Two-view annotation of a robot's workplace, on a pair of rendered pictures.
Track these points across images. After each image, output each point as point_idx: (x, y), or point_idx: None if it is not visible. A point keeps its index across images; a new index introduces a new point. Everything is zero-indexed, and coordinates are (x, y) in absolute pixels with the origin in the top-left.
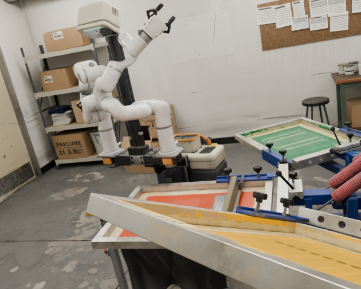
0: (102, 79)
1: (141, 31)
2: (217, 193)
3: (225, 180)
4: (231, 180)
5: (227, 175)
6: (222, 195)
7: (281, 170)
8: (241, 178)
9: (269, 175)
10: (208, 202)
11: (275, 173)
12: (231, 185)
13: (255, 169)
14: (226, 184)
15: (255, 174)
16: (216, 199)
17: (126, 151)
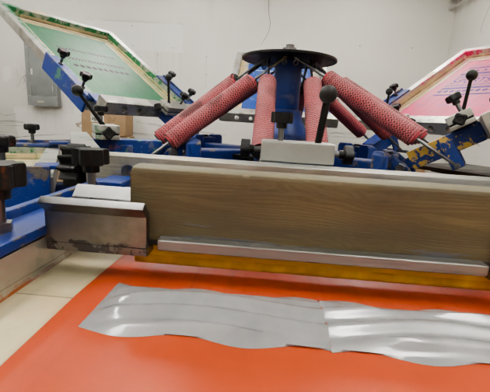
0: None
1: None
2: (51, 324)
3: (5, 239)
4: (192, 169)
5: None
6: (127, 298)
7: (138, 155)
8: (101, 190)
9: (117, 180)
10: (168, 365)
11: (334, 91)
12: (250, 171)
13: (102, 154)
14: (19, 265)
15: (68, 188)
16: (166, 320)
17: None
